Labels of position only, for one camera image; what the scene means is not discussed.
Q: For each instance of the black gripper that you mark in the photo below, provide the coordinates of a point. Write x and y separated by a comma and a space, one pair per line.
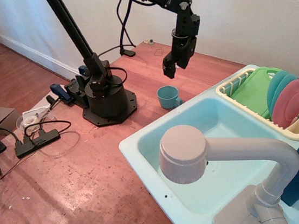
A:
182, 50

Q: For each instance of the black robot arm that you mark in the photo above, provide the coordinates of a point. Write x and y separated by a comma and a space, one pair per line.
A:
183, 36

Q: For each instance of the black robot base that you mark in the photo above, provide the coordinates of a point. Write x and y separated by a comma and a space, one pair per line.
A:
101, 94

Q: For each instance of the teal plastic cup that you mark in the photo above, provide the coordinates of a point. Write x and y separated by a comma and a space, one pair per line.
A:
168, 97

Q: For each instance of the light blue toy sink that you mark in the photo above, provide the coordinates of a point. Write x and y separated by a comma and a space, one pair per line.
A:
199, 202

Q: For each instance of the green cutting board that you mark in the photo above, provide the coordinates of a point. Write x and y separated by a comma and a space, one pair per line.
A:
252, 93

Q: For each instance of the grey toy faucet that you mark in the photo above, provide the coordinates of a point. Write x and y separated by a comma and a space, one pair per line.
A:
184, 152

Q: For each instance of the teal plastic plate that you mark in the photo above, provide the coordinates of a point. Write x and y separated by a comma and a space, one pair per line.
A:
286, 80
273, 85

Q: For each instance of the blue clamp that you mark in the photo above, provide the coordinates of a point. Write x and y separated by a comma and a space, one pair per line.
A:
60, 92

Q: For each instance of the pink plastic plate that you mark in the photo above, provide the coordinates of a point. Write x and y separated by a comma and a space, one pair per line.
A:
286, 107

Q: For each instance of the cream dish rack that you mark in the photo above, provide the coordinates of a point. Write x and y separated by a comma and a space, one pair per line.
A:
226, 89

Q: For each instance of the clear tape roll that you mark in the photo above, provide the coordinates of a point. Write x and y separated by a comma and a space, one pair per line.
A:
28, 123

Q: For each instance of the black usb hub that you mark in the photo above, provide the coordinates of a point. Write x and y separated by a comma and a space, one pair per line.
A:
29, 146

